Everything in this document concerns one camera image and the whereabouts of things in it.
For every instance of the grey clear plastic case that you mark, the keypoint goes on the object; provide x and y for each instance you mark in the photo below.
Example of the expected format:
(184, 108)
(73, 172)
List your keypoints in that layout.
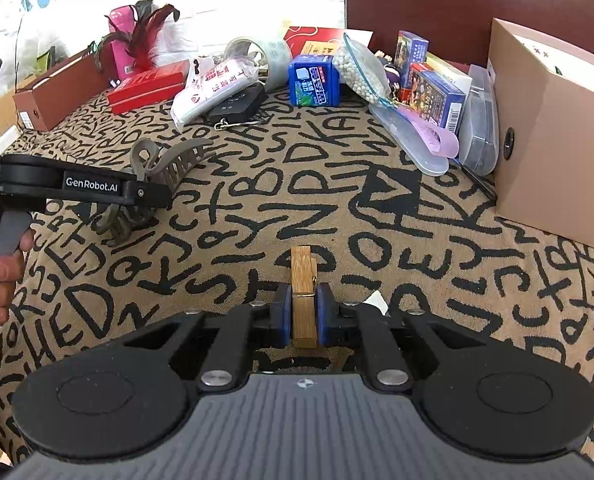
(479, 125)

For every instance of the long brown open box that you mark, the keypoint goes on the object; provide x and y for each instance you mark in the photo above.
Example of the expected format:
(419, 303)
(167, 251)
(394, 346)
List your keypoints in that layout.
(57, 90)

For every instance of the red white flat box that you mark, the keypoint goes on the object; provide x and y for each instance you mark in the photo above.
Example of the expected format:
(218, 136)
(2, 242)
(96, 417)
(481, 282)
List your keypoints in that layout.
(309, 35)

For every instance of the long clear plastic case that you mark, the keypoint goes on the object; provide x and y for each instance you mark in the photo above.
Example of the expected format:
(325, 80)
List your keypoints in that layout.
(402, 132)

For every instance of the letter-printed tablecloth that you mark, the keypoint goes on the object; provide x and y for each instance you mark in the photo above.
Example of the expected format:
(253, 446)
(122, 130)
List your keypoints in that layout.
(277, 210)

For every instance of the white tissue packet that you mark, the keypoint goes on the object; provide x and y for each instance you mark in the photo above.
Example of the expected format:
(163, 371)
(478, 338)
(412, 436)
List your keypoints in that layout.
(209, 92)

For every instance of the black pen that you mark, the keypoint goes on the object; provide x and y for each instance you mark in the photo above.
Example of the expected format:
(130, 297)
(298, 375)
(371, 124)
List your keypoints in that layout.
(477, 180)

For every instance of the black handheld remote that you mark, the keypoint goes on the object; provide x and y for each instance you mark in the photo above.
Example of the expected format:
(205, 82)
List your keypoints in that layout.
(237, 105)

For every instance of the zip bag of white beads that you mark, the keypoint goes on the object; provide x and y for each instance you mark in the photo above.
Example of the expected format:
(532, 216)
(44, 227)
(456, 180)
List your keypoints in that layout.
(359, 67)

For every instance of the green bag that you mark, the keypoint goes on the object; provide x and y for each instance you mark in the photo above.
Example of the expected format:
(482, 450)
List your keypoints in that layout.
(52, 57)

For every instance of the brown cardboard box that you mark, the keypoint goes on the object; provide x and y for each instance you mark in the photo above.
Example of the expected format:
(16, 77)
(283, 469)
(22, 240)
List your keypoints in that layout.
(552, 130)

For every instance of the small doll figure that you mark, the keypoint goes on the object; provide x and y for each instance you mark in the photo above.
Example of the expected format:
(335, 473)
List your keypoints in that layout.
(392, 75)

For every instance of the cream flat box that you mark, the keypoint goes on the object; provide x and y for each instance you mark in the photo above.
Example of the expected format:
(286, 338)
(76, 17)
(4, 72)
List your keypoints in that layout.
(452, 72)

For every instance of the red card box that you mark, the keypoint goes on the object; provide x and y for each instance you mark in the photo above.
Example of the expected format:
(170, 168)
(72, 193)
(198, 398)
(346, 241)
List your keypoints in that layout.
(416, 79)

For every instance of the blue printed box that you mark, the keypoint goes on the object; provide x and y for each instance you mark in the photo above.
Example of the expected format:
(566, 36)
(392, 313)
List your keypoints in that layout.
(314, 80)

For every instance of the pink bottle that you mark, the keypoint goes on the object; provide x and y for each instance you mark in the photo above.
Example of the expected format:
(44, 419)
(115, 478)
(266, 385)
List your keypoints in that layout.
(119, 35)

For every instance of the wooden clothespin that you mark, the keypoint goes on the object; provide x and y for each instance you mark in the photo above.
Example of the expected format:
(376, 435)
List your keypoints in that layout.
(303, 270)

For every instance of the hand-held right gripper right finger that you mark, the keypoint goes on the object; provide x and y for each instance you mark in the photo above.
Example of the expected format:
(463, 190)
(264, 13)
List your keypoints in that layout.
(326, 317)

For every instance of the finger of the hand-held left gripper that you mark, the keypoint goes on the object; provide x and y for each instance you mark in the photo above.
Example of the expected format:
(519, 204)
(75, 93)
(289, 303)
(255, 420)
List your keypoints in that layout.
(127, 190)

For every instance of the clear tape roll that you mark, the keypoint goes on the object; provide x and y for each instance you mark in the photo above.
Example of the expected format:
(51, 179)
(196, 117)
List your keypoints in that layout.
(277, 57)

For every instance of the small yellow packet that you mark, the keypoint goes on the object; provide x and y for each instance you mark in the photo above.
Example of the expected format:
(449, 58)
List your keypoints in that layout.
(319, 47)

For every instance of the large blue card box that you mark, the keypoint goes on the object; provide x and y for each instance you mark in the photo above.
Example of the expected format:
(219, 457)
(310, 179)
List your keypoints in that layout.
(439, 97)

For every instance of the purple plastic shoehorn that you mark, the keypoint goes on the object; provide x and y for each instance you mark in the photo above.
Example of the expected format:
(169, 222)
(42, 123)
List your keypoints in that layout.
(434, 137)

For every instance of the slim blue card box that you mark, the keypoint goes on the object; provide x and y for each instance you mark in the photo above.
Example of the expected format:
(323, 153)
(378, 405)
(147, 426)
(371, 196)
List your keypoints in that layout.
(411, 50)

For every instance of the dark brown board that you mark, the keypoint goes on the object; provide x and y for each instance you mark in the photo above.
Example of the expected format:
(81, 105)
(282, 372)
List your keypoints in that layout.
(452, 0)

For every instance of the person's left hand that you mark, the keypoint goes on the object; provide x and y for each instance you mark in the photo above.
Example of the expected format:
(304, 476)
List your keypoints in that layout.
(2, 270)

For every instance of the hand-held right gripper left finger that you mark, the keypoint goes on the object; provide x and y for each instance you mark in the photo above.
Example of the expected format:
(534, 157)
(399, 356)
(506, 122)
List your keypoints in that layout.
(282, 317)

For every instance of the white paper scrap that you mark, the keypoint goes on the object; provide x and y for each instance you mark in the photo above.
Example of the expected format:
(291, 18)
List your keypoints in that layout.
(377, 302)

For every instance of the red feather toy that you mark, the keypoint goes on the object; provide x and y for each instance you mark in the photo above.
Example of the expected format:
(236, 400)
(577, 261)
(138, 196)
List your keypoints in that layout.
(144, 40)

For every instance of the taupe hair claw clip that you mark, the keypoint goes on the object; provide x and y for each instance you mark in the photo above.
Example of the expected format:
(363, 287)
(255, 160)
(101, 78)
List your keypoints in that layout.
(172, 165)

